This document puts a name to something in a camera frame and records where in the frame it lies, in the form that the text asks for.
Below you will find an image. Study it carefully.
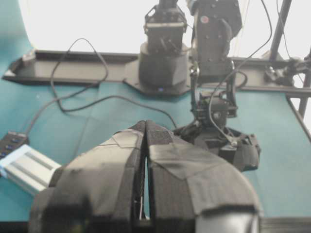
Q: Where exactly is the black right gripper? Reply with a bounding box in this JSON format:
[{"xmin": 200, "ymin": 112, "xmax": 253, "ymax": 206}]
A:
[{"xmin": 173, "ymin": 90, "xmax": 261, "ymax": 171}]

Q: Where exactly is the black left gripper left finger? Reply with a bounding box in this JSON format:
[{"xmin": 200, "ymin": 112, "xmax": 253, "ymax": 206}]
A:
[{"xmin": 29, "ymin": 121, "xmax": 146, "ymax": 233}]

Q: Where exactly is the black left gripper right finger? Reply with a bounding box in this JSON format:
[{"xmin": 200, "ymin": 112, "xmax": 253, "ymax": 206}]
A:
[{"xmin": 145, "ymin": 120, "xmax": 262, "ymax": 233}]

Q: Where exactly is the black USB cable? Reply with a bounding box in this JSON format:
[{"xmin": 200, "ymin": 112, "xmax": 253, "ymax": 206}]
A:
[{"xmin": 23, "ymin": 38, "xmax": 178, "ymax": 136}]

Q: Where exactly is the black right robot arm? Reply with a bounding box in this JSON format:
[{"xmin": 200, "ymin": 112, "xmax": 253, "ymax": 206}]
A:
[{"xmin": 174, "ymin": 0, "xmax": 261, "ymax": 171}]

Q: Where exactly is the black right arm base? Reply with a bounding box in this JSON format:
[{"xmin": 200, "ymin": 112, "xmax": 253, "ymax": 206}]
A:
[{"xmin": 123, "ymin": 0, "xmax": 190, "ymax": 96}]

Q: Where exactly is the black USB hub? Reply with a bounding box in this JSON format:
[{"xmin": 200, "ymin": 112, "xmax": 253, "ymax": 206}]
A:
[{"xmin": 0, "ymin": 132, "xmax": 29, "ymax": 159}]

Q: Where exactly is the teal table cloth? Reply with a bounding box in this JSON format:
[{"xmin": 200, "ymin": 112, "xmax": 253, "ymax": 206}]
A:
[{"xmin": 0, "ymin": 0, "xmax": 311, "ymax": 217}]

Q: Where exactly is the silver aluminium rail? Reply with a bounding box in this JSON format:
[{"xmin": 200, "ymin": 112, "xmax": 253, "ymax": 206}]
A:
[{"xmin": 0, "ymin": 145, "xmax": 61, "ymax": 196}]

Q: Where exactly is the black right frame post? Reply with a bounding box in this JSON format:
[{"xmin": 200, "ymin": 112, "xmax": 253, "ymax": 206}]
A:
[{"xmin": 269, "ymin": 0, "xmax": 311, "ymax": 138}]

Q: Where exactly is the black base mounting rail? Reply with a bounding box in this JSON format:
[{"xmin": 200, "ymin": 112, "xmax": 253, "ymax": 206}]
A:
[{"xmin": 2, "ymin": 50, "xmax": 311, "ymax": 98}]

